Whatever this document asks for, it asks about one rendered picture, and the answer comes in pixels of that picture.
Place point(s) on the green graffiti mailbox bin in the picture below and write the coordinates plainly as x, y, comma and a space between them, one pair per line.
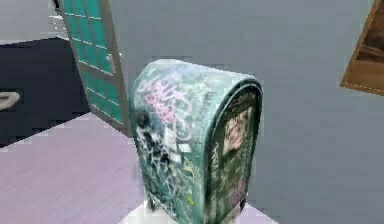
186, 140

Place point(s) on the teal glass panel door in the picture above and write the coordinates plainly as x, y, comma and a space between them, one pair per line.
93, 56

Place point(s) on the pale grey oval object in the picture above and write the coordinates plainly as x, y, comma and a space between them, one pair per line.
7, 99

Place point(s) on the brown framed wall picture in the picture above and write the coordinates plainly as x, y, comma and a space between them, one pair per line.
368, 56

